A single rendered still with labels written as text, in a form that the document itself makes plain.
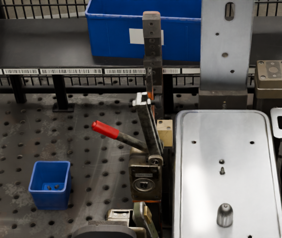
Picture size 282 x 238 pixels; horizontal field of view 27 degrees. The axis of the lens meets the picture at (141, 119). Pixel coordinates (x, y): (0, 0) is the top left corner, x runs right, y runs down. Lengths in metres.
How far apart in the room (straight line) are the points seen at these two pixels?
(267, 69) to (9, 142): 0.82
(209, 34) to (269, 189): 0.38
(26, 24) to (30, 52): 0.13
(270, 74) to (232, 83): 0.10
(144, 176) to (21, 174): 0.57
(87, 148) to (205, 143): 0.52
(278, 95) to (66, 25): 0.62
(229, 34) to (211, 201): 0.39
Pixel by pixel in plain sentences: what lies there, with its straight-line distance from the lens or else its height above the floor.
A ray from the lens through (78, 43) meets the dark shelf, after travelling 1.60.
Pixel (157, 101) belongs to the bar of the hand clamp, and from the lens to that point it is 1.13.
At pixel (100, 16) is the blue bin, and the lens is 1.47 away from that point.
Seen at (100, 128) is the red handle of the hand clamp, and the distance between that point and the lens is 1.19.
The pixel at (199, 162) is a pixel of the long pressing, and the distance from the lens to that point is 1.30.
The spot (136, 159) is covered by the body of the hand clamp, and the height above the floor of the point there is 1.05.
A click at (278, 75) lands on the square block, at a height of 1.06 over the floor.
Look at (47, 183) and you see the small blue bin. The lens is 1.69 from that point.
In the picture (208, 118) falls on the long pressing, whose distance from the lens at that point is 1.40.
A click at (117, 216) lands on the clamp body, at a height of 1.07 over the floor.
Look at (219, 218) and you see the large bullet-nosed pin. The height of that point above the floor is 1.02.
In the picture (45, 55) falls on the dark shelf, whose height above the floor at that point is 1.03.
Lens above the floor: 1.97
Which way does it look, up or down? 44 degrees down
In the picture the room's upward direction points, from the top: 4 degrees counter-clockwise
